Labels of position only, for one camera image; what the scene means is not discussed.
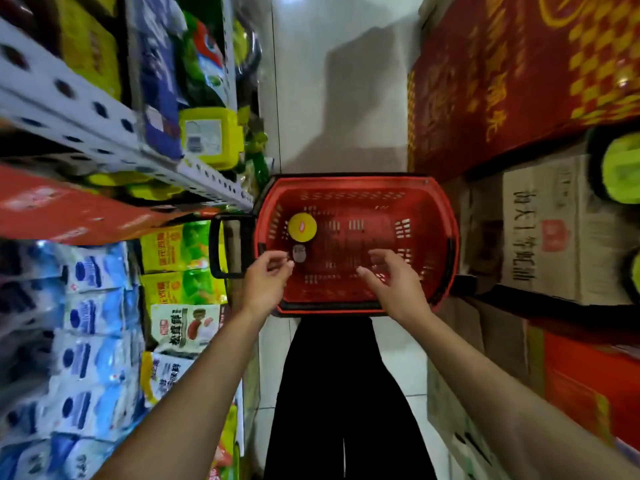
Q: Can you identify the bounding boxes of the red cardboard box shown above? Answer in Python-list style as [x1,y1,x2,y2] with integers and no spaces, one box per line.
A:
[529,324,640,451]

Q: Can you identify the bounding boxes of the person's right forearm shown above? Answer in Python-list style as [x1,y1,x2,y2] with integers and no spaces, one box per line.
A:
[399,309,640,480]

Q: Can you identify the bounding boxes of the dark bottle with tan cap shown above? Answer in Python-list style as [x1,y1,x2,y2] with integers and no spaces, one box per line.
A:
[622,247,640,305]
[587,127,640,205]

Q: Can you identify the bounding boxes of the person's right hand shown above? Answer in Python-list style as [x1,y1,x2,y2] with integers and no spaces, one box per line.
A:
[355,248,433,325]

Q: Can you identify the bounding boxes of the worn brown cardboard box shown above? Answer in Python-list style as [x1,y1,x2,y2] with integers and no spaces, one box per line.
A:
[427,294,533,480]

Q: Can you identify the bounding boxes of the red plastic shopping basket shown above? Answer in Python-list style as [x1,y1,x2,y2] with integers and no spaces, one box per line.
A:
[209,173,461,317]

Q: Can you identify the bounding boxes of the white perforated metal rack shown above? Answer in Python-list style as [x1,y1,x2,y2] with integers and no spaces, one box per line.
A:
[0,14,256,211]

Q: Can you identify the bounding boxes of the person's left forearm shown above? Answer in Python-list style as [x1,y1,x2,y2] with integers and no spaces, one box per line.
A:
[95,309,273,480]

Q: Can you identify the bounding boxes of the red hanging snack strips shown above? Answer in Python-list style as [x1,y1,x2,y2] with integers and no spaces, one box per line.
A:
[0,164,216,245]

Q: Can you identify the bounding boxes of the yellow-lid bean paste jar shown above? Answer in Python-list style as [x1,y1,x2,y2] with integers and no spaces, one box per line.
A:
[287,212,319,243]

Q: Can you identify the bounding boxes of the stack of yellow green packets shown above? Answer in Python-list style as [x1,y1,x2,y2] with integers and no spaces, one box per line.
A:
[139,107,269,480]

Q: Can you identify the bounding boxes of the stack of blue white packets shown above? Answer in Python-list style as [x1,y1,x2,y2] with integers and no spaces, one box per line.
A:
[0,242,151,480]

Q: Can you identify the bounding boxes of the person's black trousers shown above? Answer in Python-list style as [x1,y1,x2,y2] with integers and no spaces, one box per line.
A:
[262,314,439,480]

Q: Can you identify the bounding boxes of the person's left hand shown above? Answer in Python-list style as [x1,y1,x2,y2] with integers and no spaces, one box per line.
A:
[241,250,296,323]

